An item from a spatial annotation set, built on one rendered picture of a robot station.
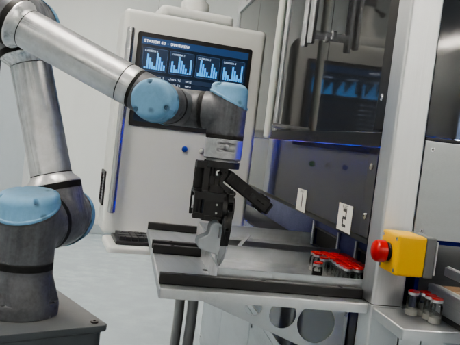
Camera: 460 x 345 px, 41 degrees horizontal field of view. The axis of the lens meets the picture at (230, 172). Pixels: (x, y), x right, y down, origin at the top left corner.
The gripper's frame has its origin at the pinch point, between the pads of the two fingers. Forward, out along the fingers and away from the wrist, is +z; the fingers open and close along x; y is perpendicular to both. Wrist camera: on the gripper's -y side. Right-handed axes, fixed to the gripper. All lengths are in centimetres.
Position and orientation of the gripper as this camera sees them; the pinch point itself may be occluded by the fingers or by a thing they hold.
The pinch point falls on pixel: (220, 261)
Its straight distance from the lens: 125.1
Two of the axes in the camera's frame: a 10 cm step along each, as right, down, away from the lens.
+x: 1.6, 0.7, -9.8
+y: -9.8, -1.1, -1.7
